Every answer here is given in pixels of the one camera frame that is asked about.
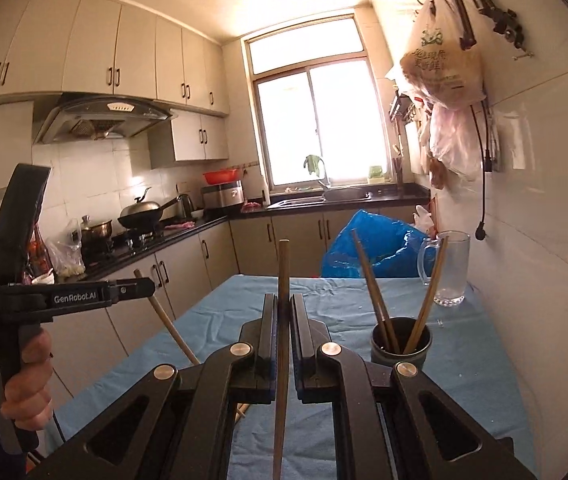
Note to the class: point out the black wok on stove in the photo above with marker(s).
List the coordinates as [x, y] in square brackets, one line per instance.
[143, 215]

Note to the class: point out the sink faucet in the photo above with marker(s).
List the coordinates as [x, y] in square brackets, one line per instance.
[316, 166]

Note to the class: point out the wooden chopstick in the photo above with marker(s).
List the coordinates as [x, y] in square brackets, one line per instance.
[240, 412]
[283, 316]

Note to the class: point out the lower kitchen cabinets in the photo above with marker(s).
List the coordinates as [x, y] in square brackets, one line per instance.
[87, 345]

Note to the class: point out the kitchen cabinets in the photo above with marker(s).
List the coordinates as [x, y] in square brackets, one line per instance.
[105, 46]
[87, 345]

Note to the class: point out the hanging white plastic bag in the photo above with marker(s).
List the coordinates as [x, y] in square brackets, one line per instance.
[450, 137]

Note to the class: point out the left hand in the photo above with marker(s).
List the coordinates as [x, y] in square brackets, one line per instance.
[27, 401]

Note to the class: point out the steel pot on stove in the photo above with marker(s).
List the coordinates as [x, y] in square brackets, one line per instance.
[96, 235]

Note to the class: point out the blue plastic bag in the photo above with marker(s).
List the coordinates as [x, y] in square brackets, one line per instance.
[391, 245]

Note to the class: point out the hanging brown plastic bag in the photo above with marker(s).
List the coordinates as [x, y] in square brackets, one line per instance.
[435, 66]

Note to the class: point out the dark utensil holder cup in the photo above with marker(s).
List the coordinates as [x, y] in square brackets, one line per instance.
[403, 328]

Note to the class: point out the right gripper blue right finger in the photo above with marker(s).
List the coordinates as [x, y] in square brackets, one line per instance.
[304, 362]

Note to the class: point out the light chopstick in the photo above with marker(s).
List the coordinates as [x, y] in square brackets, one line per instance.
[421, 321]

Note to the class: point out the blue towel table cloth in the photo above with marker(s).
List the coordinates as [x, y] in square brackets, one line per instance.
[460, 348]

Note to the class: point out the range hood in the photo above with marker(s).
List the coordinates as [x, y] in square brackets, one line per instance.
[79, 117]

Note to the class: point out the dark chopstick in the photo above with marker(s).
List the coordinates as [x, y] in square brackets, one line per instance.
[383, 318]

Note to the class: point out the condiment bottles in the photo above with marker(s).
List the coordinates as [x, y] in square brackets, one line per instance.
[39, 268]

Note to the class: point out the clear glass mug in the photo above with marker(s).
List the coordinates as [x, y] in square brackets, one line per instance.
[450, 291]

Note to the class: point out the red basin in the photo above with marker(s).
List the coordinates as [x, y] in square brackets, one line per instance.
[222, 176]

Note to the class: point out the upper kitchen cabinets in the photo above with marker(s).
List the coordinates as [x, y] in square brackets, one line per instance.
[105, 46]

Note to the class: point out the kitchen window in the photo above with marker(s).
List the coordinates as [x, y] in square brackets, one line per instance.
[319, 88]

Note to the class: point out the black electric kettle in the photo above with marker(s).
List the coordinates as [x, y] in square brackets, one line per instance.
[185, 206]

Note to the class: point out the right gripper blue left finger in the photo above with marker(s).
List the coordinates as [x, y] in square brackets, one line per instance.
[266, 359]

